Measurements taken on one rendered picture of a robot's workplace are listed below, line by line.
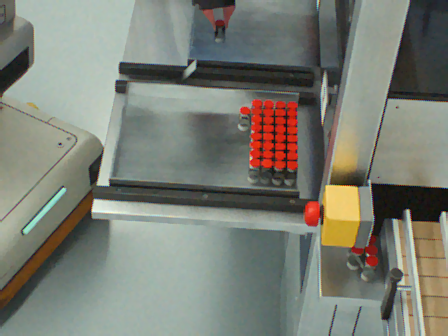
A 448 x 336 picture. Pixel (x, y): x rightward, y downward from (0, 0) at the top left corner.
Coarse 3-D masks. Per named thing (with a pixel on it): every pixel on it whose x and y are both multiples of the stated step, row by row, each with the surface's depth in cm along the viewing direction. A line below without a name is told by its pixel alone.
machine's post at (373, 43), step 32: (384, 0) 113; (352, 32) 121; (384, 32) 117; (352, 64) 121; (384, 64) 121; (352, 96) 126; (384, 96) 126; (352, 128) 131; (352, 160) 136; (320, 192) 149; (320, 320) 170
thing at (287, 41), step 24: (240, 0) 194; (264, 0) 194; (288, 0) 194; (312, 0) 193; (192, 24) 182; (240, 24) 188; (264, 24) 189; (288, 24) 189; (312, 24) 189; (192, 48) 182; (216, 48) 182; (240, 48) 183; (264, 48) 183; (288, 48) 183; (312, 48) 184; (312, 72) 176
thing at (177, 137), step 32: (128, 96) 169; (160, 96) 171; (192, 96) 171; (224, 96) 170; (256, 96) 170; (288, 96) 169; (128, 128) 165; (160, 128) 165; (192, 128) 166; (224, 128) 166; (128, 160) 159; (160, 160) 159; (192, 160) 160; (224, 160) 160; (224, 192) 152; (256, 192) 152; (288, 192) 152
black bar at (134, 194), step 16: (96, 192) 151; (112, 192) 151; (128, 192) 151; (144, 192) 152; (160, 192) 152; (176, 192) 152; (192, 192) 152; (208, 192) 152; (256, 208) 152; (272, 208) 152; (288, 208) 152; (304, 208) 152
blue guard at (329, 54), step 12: (324, 0) 163; (324, 12) 162; (324, 24) 161; (336, 24) 141; (324, 36) 159; (336, 36) 140; (324, 48) 158; (336, 48) 139; (324, 60) 157; (336, 60) 138; (324, 72) 155; (336, 72) 137; (336, 84) 136; (336, 96) 135; (324, 120) 150; (324, 132) 149
